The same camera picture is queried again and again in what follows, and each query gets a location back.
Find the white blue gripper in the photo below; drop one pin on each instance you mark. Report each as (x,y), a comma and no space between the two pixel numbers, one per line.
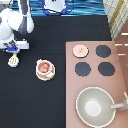
(14,46)

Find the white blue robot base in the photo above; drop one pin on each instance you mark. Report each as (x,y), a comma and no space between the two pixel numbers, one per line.
(55,7)

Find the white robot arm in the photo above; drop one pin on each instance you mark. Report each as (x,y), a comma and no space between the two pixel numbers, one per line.
(20,21)

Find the cream round plate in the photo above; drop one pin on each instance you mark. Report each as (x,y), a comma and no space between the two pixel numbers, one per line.
(45,76)

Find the black table mat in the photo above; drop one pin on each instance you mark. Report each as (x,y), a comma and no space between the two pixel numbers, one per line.
(26,101)

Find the black stove burner front left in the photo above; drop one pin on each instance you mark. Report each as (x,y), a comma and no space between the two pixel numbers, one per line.
(82,69)

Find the pink stove countertop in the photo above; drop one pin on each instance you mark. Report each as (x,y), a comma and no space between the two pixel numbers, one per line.
(113,84)

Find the black stove burner rear right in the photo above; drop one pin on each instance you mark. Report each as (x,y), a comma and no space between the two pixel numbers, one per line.
(103,51)

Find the large cream frying pan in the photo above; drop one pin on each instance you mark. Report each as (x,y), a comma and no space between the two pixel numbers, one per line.
(96,107)

